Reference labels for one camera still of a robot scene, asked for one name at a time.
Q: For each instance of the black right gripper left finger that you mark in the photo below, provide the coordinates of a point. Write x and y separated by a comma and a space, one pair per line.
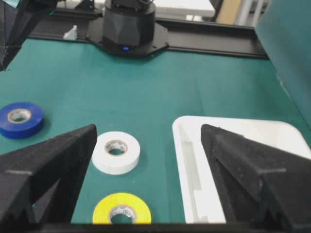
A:
41, 183

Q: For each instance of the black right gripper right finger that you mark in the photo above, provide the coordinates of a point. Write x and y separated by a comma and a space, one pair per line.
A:
258, 183

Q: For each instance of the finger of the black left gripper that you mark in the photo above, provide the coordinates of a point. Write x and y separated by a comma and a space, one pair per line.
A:
17, 21

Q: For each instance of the white tape roll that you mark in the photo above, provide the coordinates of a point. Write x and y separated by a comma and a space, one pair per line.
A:
116, 153

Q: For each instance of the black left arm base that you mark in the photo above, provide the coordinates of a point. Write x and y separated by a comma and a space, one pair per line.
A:
128, 28

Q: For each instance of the white plastic tray case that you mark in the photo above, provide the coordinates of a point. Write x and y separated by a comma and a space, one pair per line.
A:
201, 201

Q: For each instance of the blue tape roll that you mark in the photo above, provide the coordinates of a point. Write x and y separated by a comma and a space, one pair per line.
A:
20, 120

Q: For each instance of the yellow tape roll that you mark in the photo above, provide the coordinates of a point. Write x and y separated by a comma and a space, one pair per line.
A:
121, 203

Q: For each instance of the white plastic clip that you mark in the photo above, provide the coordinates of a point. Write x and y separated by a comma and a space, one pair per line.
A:
71, 34

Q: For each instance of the green table cloth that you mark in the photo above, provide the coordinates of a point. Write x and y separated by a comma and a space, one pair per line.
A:
77, 84

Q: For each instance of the black aluminium mounting rail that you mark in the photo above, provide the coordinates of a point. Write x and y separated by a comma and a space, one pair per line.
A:
170, 34

